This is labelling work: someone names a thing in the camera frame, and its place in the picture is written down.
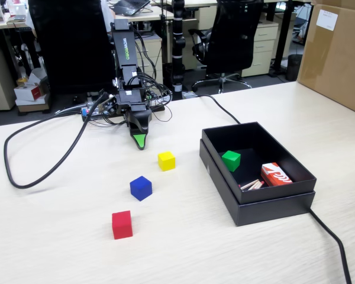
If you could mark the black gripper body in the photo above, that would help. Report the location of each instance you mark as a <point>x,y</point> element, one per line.
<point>131,100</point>

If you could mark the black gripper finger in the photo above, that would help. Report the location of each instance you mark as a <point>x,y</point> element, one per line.
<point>142,118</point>
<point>140,141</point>

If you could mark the green wooden cube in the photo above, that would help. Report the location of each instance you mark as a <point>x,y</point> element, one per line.
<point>231,159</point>

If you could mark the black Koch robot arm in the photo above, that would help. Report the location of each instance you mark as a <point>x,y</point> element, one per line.
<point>125,50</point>

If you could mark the yellow wooden cube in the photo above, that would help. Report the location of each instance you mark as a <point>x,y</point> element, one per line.
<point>166,161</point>

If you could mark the blue wooden cube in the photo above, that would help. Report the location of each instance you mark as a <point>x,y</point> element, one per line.
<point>140,188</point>

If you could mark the red wooden cube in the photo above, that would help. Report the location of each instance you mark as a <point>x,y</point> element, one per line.
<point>122,225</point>

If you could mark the blue controller circuit board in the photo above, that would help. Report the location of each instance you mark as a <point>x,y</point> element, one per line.
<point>88,112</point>

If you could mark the black segmented pole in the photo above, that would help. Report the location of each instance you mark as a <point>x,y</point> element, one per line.
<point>177,53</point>

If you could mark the black mesh office chair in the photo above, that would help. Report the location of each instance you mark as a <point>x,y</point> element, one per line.
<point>71,47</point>

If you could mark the black laptop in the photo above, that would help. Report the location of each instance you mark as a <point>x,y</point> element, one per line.
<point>130,6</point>

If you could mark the white and red carton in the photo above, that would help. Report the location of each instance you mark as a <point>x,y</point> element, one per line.
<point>29,92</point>

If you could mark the wooden match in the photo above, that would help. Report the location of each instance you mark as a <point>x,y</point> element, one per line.
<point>256,186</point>
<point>250,184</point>
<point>253,185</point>

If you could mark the black office chair with armrests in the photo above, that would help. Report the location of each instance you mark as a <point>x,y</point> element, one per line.
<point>233,38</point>

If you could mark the red and white matchbox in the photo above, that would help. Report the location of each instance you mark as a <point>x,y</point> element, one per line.
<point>276,175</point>

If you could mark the black cardboard box lid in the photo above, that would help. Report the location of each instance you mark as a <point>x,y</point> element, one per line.
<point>272,211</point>

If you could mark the black cardboard box tray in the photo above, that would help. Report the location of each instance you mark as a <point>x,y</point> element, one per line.
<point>284,189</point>

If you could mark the black waste bin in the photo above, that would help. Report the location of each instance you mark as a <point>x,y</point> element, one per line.
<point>293,67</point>

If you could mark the large brown cardboard box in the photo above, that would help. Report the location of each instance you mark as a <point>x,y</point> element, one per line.
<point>337,59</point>

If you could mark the white paper label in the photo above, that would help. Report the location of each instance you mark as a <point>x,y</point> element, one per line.
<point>327,19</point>

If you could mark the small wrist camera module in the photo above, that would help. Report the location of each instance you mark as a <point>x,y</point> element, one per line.
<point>108,104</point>

